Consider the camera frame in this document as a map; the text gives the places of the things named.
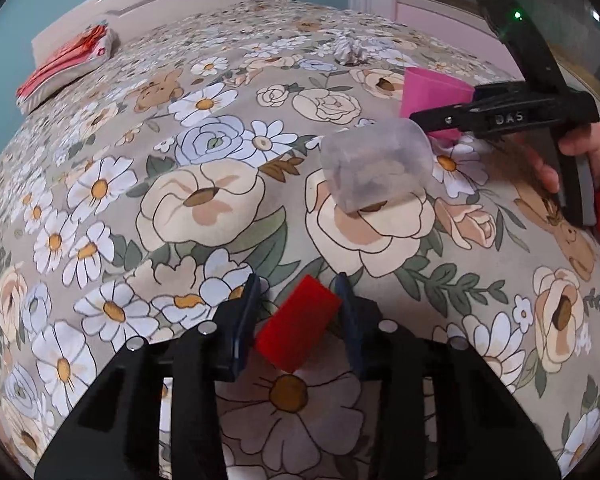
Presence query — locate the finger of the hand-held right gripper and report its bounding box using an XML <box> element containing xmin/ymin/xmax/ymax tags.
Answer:
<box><xmin>409</xmin><ymin>101</ymin><xmax>486</xmax><ymax>134</ymax></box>
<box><xmin>471</xmin><ymin>80</ymin><xmax>531</xmax><ymax>106</ymax></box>

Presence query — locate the clear plastic cup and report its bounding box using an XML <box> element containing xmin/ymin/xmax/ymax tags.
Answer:
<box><xmin>319</xmin><ymin>120</ymin><xmax>434</xmax><ymax>214</ymax></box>

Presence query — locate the dark framed window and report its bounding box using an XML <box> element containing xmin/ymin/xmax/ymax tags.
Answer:
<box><xmin>425</xmin><ymin>0</ymin><xmax>600</xmax><ymax>111</ymax></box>

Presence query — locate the person's right hand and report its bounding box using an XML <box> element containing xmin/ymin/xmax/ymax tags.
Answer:
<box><xmin>524</xmin><ymin>122</ymin><xmax>600</xmax><ymax>194</ymax></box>

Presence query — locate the floral bedspread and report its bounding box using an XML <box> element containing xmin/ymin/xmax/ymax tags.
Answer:
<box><xmin>0</xmin><ymin>0</ymin><xmax>600</xmax><ymax>480</ymax></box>

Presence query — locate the white pillow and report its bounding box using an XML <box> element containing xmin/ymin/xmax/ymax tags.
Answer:
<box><xmin>16</xmin><ymin>30</ymin><xmax>115</xmax><ymax>115</ymax></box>

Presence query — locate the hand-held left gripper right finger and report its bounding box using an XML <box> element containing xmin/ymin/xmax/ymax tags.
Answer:
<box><xmin>334</xmin><ymin>272</ymin><xmax>563</xmax><ymax>480</ymax></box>

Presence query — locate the red block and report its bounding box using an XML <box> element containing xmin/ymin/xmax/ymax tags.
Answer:
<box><xmin>255</xmin><ymin>275</ymin><xmax>343</xmax><ymax>374</ymax></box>

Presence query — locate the pink cup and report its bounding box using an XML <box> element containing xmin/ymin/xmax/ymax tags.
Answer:
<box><xmin>399</xmin><ymin>66</ymin><xmax>476</xmax><ymax>144</ymax></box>

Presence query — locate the folded red blanket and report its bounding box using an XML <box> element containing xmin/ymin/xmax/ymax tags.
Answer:
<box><xmin>16</xmin><ymin>22</ymin><xmax>111</xmax><ymax>99</ymax></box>

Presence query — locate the crumpled white paper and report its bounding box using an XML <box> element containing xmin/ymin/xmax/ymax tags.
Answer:
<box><xmin>333</xmin><ymin>30</ymin><xmax>377</xmax><ymax>66</ymax></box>

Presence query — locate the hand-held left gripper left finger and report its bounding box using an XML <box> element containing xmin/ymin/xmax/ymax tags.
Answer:
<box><xmin>34</xmin><ymin>274</ymin><xmax>262</xmax><ymax>480</ymax></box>

